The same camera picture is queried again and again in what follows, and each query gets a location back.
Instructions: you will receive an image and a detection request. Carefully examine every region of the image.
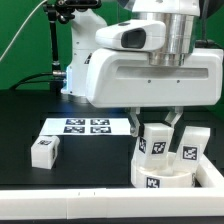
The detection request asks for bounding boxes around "white L-shaped fence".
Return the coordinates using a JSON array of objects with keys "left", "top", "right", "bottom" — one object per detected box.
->
[{"left": 0, "top": 157, "right": 224, "bottom": 220}]

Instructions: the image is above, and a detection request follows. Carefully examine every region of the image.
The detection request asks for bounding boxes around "white marker sheet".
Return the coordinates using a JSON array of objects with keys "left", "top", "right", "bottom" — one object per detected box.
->
[{"left": 40, "top": 118, "right": 130, "bottom": 136}]

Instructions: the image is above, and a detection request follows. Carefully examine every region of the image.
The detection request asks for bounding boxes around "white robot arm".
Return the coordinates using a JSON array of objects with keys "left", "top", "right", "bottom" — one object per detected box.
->
[{"left": 62, "top": 0, "right": 223, "bottom": 136}]

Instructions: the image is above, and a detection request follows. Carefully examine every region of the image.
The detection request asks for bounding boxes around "white cable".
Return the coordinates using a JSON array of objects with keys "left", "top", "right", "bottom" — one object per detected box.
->
[{"left": 0, "top": 0, "right": 48, "bottom": 63}]

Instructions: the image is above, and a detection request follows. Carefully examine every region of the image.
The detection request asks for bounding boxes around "black cable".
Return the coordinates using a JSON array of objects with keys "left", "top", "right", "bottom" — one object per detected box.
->
[{"left": 8, "top": 72, "right": 67, "bottom": 91}]

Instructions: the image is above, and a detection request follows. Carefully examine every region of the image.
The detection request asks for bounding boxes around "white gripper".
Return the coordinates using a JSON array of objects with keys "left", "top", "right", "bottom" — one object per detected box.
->
[{"left": 86, "top": 48, "right": 223, "bottom": 137}]

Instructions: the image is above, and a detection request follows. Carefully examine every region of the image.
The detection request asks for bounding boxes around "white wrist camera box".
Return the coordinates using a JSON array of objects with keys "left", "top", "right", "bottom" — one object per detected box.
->
[{"left": 95, "top": 19, "right": 166, "bottom": 52}]

